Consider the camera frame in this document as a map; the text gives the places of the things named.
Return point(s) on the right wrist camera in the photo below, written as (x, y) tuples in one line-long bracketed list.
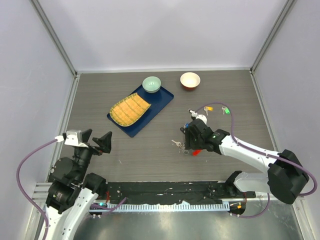
[(195, 116)]

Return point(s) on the keyring bunch with tags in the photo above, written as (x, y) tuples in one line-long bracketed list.
[(182, 145)]

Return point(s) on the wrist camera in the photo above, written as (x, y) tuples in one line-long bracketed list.
[(72, 138), (195, 116)]

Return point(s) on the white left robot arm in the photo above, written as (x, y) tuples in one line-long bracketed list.
[(73, 190)]

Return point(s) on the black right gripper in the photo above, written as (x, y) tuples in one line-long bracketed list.
[(189, 144)]

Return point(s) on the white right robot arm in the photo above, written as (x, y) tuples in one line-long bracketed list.
[(281, 173)]

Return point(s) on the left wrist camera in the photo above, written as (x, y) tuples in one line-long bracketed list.
[(72, 138)]

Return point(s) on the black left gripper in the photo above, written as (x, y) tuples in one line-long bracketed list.
[(104, 143)]

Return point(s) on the red bowl white inside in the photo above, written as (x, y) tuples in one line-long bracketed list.
[(190, 81)]

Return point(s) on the blue rectangular tray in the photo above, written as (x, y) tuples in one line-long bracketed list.
[(158, 101)]

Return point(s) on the white slotted cable duct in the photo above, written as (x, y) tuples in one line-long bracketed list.
[(183, 207)]

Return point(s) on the woven bamboo plate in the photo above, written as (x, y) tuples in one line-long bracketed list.
[(129, 110)]

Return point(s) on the key with yellow tag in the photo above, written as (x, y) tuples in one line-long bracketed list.
[(208, 109)]

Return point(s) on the key with green tag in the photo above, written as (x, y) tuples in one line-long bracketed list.
[(225, 110)]

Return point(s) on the light green bowl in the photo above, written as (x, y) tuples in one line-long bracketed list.
[(151, 84)]

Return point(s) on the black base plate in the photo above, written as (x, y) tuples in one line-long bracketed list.
[(174, 192)]

